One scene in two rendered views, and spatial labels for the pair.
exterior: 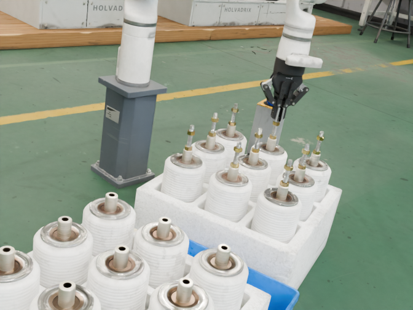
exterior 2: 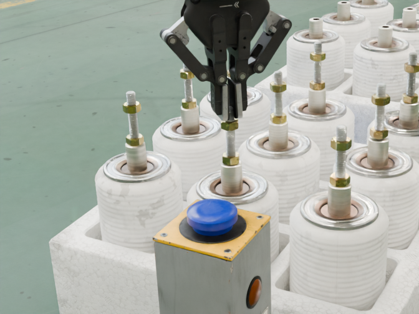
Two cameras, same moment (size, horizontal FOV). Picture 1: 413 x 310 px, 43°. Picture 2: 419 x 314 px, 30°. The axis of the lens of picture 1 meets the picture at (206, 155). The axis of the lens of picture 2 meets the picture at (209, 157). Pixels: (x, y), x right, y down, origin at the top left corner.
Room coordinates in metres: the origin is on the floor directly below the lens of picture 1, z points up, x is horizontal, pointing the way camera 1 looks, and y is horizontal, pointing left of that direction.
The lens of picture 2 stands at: (2.00, -0.10, 0.63)
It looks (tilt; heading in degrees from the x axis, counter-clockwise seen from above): 25 degrees down; 186
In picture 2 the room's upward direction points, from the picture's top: 3 degrees counter-clockwise
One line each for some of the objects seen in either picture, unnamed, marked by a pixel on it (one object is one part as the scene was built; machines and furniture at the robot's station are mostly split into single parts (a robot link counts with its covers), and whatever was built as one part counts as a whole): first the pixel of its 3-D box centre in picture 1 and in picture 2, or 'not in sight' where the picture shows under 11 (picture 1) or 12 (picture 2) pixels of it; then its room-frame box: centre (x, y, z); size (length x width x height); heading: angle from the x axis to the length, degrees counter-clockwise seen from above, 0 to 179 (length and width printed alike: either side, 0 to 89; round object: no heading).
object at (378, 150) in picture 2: (210, 142); (378, 151); (1.21, 0.00, 0.26); 0.02 x 0.02 x 0.03
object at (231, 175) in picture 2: (271, 144); (231, 176); (1.28, -0.16, 0.26); 0.02 x 0.02 x 0.03
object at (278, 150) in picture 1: (270, 149); (232, 187); (1.28, -0.16, 0.25); 0.08 x 0.08 x 0.01
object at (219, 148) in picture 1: (209, 147); (377, 162); (1.21, 0.00, 0.25); 0.08 x 0.08 x 0.01
